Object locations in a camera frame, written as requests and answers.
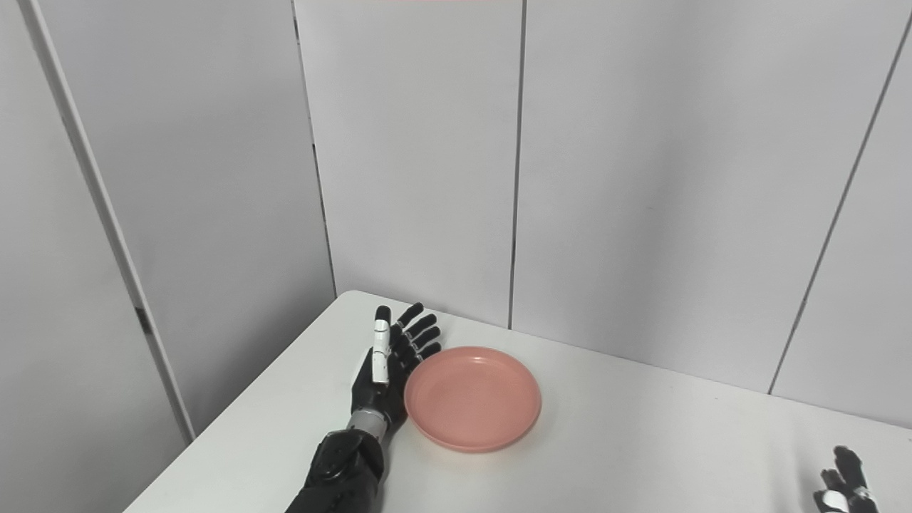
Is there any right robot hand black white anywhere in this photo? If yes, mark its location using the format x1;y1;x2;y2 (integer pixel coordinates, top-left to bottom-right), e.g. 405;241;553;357
814;446;880;513

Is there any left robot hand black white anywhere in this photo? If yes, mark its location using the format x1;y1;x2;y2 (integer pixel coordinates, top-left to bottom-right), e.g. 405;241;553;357
350;302;443;432

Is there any pink round plate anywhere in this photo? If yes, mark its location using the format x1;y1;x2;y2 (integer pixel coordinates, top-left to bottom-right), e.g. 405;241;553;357
403;346;542;454

